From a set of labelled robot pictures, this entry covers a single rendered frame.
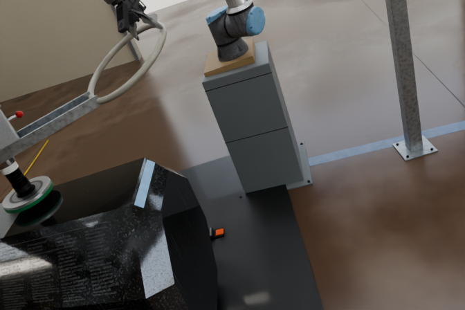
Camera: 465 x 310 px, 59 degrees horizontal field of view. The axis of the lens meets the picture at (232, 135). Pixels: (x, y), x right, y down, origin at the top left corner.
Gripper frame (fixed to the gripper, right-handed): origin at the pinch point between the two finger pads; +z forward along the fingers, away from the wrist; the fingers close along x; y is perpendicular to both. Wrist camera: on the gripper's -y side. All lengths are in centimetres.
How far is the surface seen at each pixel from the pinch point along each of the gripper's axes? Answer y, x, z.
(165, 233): -71, 0, 40
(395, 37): 58, -72, 92
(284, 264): -54, -4, 119
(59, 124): -38, 39, -1
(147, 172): -46, 14, 32
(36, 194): -64, 51, 9
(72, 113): -31.9, 35.0, 0.1
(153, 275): -87, 0, 41
